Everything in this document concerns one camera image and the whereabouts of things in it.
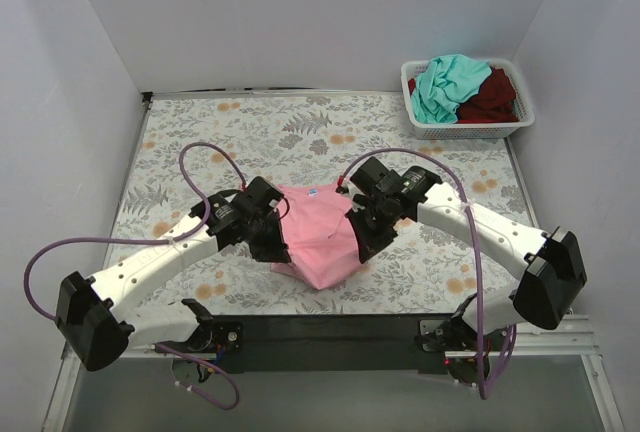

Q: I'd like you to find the pink t shirt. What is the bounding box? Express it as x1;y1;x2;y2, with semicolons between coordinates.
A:
271;185;361;290

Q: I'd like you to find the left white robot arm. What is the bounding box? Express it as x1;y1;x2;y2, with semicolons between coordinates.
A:
55;177;289;372

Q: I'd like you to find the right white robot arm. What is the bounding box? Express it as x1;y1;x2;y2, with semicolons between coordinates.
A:
336;157;587;350

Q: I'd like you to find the floral table mat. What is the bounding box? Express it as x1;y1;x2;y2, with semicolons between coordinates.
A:
115;94;531;315

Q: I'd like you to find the white plastic basket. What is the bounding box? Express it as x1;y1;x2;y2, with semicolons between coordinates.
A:
400;57;535;140

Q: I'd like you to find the teal t shirt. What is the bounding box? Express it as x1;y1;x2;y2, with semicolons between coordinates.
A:
411;54;492;124

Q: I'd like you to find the dark red t shirt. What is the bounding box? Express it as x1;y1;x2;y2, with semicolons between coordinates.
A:
409;67;518;124

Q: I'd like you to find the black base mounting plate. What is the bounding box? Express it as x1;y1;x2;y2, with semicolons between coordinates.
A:
154;314;501;386

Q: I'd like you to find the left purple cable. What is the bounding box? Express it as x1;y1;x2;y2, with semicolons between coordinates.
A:
22;142;249;411

